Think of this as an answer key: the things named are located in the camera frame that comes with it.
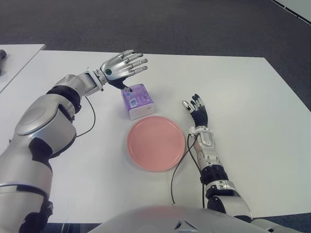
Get black cable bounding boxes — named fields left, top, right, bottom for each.
left=188, top=140, right=205, bottom=209
left=171, top=135, right=195, bottom=206
left=75, top=96, right=96, bottom=138

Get grey robot torso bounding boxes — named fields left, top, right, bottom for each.
left=97, top=205, right=275, bottom=233

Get white side table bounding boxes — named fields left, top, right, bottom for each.
left=0, top=44, right=46, bottom=94

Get pink round plate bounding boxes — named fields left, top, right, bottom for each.
left=126, top=116, right=187, bottom=172

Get purple tissue paper pack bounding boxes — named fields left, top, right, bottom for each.
left=121, top=83, right=156, bottom=121

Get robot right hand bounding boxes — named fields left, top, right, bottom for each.
left=181, top=93, right=209, bottom=128

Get black tool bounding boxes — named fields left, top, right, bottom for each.
left=0, top=50, right=8, bottom=76

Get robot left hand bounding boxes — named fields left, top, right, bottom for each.
left=99, top=50, right=149, bottom=93

